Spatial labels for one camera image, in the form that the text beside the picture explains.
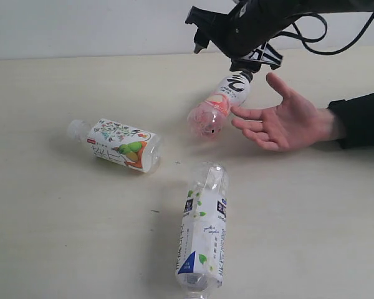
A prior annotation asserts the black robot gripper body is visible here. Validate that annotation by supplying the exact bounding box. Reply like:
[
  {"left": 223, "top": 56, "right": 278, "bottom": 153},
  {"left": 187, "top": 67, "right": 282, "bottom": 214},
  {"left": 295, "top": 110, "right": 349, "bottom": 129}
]
[{"left": 211, "top": 0, "right": 300, "bottom": 59}]

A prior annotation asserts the pink bottle with black cap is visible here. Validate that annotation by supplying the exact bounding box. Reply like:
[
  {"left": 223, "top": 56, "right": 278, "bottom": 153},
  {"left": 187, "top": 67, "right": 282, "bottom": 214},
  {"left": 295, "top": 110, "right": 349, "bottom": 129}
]
[{"left": 187, "top": 70, "right": 254, "bottom": 138}]

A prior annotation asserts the tall clear bottle white label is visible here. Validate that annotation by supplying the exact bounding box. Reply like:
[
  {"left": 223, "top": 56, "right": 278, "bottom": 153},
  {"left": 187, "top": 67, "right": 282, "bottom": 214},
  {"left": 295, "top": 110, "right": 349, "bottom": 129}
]
[{"left": 175, "top": 161, "right": 229, "bottom": 298}]

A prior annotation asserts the black sleeved forearm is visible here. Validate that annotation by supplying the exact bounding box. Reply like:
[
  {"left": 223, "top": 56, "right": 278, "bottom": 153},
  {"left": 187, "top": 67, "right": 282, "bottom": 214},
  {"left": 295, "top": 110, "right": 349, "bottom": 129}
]
[{"left": 328, "top": 93, "right": 374, "bottom": 149}]

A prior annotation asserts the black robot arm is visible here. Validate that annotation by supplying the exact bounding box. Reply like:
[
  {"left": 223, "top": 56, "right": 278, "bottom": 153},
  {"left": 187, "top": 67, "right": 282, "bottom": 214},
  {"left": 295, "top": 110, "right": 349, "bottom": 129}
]
[{"left": 185, "top": 0, "right": 374, "bottom": 74}]

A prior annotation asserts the clear bottle with fruit label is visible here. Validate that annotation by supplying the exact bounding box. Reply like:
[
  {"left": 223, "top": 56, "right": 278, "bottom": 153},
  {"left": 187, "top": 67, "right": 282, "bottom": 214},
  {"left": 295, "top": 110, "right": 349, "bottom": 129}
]
[{"left": 67, "top": 118, "right": 162, "bottom": 173}]

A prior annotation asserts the person's bare hand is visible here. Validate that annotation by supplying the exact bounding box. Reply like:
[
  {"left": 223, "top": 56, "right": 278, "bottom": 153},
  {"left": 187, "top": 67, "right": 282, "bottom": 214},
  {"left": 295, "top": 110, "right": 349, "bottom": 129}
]
[{"left": 231, "top": 73, "right": 345, "bottom": 152}]

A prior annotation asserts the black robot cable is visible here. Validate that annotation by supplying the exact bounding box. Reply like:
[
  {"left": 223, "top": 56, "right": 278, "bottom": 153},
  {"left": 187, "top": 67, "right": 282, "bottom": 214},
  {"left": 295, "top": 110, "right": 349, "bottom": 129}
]
[{"left": 277, "top": 0, "right": 374, "bottom": 56}]

